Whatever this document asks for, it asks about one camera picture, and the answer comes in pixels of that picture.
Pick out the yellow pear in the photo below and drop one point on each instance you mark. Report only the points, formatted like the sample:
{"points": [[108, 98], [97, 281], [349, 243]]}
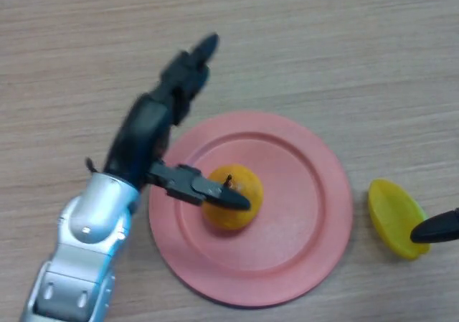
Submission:
{"points": [[247, 185]]}

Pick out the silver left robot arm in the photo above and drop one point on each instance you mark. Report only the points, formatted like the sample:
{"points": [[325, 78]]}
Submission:
{"points": [[93, 214]]}

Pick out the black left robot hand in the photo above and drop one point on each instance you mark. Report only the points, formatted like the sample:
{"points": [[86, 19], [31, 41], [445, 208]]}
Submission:
{"points": [[140, 132]]}

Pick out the pink round plate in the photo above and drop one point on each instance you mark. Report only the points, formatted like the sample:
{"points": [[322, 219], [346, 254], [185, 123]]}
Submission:
{"points": [[294, 228]]}

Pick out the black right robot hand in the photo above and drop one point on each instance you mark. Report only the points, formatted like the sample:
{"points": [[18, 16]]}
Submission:
{"points": [[437, 228]]}

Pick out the yellow starfruit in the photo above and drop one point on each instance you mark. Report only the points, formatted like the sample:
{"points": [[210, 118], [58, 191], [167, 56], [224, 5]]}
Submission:
{"points": [[391, 207]]}

